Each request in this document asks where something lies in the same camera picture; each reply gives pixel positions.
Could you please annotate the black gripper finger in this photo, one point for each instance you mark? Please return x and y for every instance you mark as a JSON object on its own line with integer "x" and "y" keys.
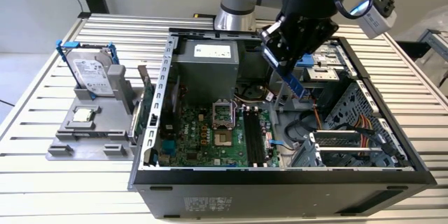
{"x": 281, "y": 45}
{"x": 319, "y": 35}

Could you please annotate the blue RAM stick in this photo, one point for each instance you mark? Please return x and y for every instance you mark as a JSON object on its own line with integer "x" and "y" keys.
{"x": 295, "y": 85}

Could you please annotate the blue plastic drive latch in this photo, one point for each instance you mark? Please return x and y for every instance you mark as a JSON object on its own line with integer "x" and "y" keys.
{"x": 305, "y": 61}

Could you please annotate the grey metal drive cage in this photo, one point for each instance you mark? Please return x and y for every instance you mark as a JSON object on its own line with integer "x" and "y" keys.
{"x": 321, "y": 74}

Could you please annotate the black round case speaker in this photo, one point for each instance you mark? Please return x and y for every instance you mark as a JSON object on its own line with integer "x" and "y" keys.
{"x": 253, "y": 91}

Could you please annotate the grey power supply unit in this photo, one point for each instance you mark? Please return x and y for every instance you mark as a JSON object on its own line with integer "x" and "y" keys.
{"x": 207, "y": 77}

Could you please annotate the black yellow connector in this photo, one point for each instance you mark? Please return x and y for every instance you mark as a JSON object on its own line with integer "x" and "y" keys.
{"x": 203, "y": 15}

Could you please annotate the perforated grey disk bay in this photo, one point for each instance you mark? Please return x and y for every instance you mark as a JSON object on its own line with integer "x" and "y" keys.
{"x": 347, "y": 103}

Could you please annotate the thin metal locking lever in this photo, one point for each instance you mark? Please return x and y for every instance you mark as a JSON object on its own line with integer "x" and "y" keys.
{"x": 235, "y": 119}

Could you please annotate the clear plastic sheet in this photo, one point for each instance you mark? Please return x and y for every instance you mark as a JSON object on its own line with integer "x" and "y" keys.
{"x": 431, "y": 19}

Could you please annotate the CPU socket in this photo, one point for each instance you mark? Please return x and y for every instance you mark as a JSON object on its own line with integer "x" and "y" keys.
{"x": 221, "y": 138}

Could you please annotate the black case fan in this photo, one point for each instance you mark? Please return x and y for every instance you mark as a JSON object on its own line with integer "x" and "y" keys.
{"x": 171, "y": 108}

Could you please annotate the green graphics card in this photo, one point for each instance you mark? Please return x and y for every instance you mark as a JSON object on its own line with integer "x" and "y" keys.
{"x": 148, "y": 95}

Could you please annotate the green motherboard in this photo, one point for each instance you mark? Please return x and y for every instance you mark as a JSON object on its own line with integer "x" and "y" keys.
{"x": 196, "y": 150}

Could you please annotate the hard disk in blue carrier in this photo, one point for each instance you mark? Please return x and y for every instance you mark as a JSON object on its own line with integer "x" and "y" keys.
{"x": 87, "y": 72}

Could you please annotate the black grey PC case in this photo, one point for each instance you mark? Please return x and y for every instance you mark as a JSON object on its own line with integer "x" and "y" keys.
{"x": 280, "y": 195}

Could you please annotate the grey parts rack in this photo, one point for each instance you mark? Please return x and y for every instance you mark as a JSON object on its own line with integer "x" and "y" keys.
{"x": 104, "y": 119}

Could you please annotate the silver CPU chip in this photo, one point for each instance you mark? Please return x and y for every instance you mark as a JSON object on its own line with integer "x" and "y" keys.
{"x": 81, "y": 115}

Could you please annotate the wrist camera with black bracket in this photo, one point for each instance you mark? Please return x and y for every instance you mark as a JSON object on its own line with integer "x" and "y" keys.
{"x": 376, "y": 22}

